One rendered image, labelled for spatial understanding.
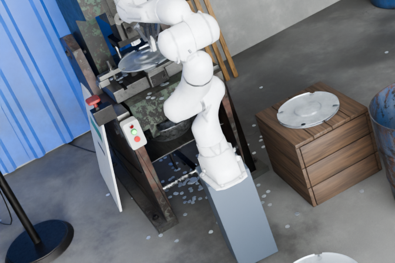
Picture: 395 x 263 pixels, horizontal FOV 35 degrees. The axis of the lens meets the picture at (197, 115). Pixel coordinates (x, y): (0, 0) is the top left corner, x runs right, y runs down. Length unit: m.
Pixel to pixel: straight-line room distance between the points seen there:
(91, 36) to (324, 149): 1.26
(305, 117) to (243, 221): 0.59
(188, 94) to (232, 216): 0.59
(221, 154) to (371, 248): 0.72
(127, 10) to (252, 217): 0.98
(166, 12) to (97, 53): 1.10
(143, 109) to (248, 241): 0.78
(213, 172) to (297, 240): 0.56
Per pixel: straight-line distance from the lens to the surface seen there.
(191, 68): 2.11
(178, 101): 2.28
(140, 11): 2.27
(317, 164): 2.80
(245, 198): 2.53
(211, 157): 2.42
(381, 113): 2.69
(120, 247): 3.14
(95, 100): 2.78
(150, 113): 2.90
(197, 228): 3.03
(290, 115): 2.90
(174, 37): 2.07
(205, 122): 2.38
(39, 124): 4.24
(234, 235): 2.61
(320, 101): 2.94
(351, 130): 2.83
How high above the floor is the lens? 1.80
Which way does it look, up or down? 27 degrees down
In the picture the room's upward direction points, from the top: 21 degrees counter-clockwise
